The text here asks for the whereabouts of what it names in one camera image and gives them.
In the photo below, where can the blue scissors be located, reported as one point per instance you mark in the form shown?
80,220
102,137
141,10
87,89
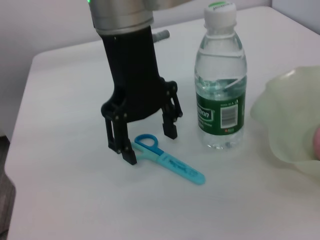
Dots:
172,166

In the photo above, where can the green glass fruit plate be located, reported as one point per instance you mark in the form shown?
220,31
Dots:
287,120

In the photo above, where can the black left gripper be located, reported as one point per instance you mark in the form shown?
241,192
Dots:
132,75

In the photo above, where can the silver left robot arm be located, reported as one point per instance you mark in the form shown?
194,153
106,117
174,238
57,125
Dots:
120,15

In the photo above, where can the clear plastic water bottle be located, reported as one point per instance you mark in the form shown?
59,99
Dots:
220,75

